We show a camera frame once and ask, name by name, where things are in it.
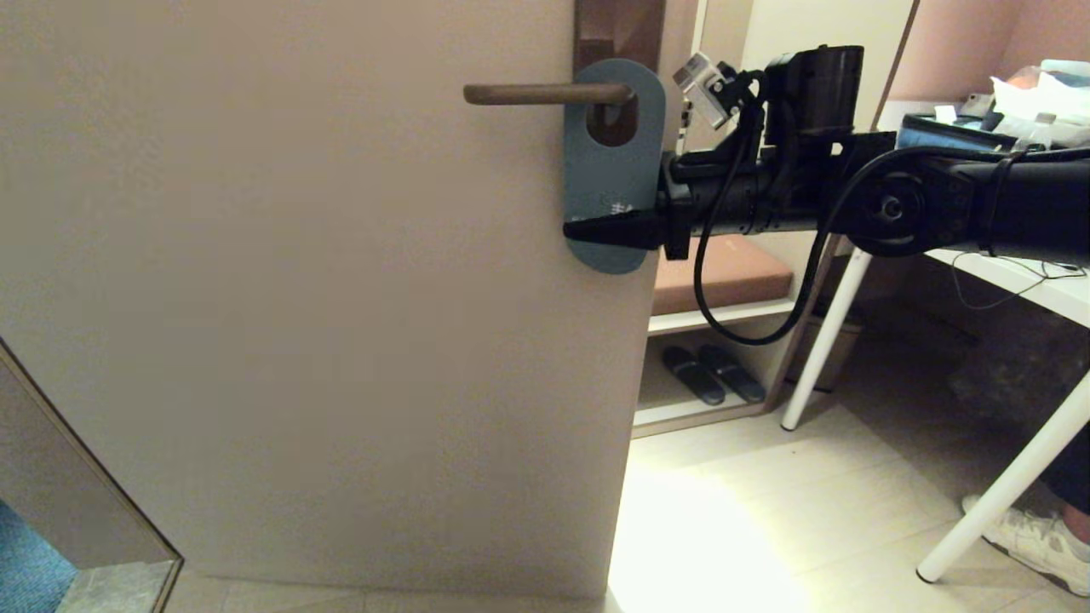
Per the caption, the brown door lock plate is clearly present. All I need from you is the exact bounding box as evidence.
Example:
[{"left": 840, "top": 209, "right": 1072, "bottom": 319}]
[{"left": 574, "top": 0, "right": 667, "bottom": 147}]

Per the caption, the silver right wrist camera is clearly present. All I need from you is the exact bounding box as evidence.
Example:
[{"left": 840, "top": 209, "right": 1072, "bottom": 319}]
[{"left": 673, "top": 53, "right": 737, "bottom": 130}]

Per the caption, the person leg in dark trousers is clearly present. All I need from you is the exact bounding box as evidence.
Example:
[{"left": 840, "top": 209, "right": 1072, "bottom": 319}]
[{"left": 1035, "top": 370, "right": 1090, "bottom": 546}]

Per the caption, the blue do-not-disturb door sign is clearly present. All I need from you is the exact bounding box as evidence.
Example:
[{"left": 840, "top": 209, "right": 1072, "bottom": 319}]
[{"left": 562, "top": 58, "right": 668, "bottom": 275}]

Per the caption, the thin black cable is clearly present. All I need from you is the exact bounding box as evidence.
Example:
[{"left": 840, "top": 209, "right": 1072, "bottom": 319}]
[{"left": 948, "top": 254, "right": 1088, "bottom": 312}]

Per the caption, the dark blue tray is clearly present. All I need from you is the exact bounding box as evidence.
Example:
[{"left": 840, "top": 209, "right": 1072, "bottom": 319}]
[{"left": 897, "top": 115, "right": 1090, "bottom": 154}]

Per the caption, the bronze door handle lever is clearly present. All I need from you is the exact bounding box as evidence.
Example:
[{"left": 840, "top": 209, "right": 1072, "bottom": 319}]
[{"left": 463, "top": 83, "right": 635, "bottom": 106}]

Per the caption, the dark slipper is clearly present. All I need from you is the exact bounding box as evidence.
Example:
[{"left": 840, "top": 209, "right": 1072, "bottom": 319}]
[
  {"left": 698, "top": 344, "right": 766, "bottom": 404},
  {"left": 663, "top": 346, "right": 726, "bottom": 406}
]

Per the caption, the white plastic bag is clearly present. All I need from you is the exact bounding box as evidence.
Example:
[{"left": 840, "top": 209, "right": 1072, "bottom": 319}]
[{"left": 988, "top": 61, "right": 1090, "bottom": 129}]

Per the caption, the brown bench cushion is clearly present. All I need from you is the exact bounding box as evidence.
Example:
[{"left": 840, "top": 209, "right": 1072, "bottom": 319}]
[{"left": 653, "top": 234, "right": 795, "bottom": 317}]

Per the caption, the beige room door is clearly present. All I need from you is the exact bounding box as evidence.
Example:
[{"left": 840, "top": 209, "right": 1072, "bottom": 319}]
[{"left": 0, "top": 0, "right": 703, "bottom": 601}]

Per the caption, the clear plastic water bottle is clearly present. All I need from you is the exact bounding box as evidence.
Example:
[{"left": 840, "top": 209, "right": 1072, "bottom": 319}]
[{"left": 1018, "top": 113, "right": 1057, "bottom": 152}]

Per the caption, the white sneaker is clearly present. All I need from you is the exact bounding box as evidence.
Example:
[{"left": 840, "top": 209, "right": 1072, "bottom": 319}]
[{"left": 961, "top": 492, "right": 1090, "bottom": 597}]

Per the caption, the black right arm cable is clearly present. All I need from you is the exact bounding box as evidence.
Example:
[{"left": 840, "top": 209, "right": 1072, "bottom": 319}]
[{"left": 692, "top": 72, "right": 1090, "bottom": 347}]

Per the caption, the cream wardrobe bench unit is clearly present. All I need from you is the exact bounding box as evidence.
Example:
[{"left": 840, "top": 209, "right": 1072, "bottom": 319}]
[{"left": 634, "top": 0, "right": 919, "bottom": 439}]

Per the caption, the brown waste bin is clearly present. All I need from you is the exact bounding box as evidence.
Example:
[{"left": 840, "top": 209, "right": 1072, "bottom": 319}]
[{"left": 792, "top": 306, "right": 861, "bottom": 394}]

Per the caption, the white table with round legs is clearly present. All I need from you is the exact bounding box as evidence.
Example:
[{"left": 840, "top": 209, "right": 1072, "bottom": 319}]
[{"left": 780, "top": 247, "right": 1090, "bottom": 585}]

